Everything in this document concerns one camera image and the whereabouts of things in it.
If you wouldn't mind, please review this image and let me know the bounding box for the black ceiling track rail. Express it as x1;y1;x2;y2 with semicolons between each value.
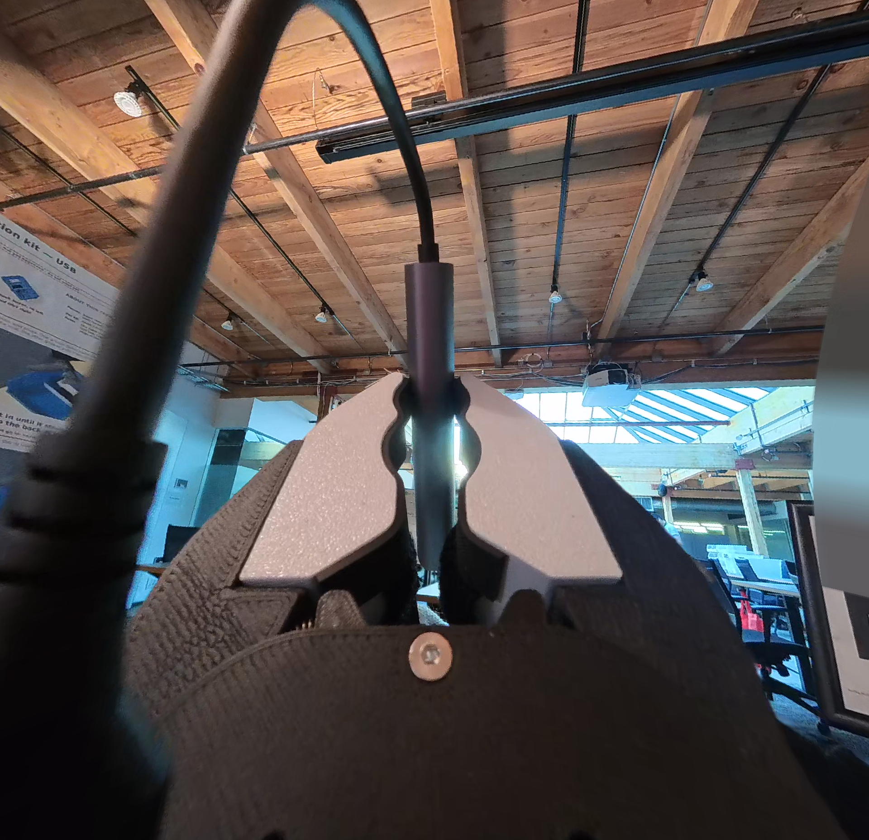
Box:
314;35;869;163

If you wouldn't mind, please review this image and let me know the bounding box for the grey USB hub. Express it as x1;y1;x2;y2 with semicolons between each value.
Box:
405;262;456;569

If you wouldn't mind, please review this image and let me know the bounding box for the black office chair red item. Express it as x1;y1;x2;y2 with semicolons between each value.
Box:
709;558;819;702

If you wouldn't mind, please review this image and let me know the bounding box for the framed marker sign on stand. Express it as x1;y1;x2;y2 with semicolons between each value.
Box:
788;502;869;738

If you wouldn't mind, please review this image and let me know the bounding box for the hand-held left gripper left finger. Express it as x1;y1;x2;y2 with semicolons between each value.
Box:
239;372;410;588

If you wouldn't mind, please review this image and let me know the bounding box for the instruction sign on stand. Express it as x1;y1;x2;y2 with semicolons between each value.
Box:
0;215;122;453

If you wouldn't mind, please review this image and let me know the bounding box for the ceiling mounted grey box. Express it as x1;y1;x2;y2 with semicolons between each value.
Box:
582;363;644;408

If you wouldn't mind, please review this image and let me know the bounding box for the grey hub attached black cable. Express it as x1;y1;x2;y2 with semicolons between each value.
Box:
0;0;441;840

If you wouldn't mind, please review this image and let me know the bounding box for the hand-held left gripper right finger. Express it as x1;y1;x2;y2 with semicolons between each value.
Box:
454;375;623;603

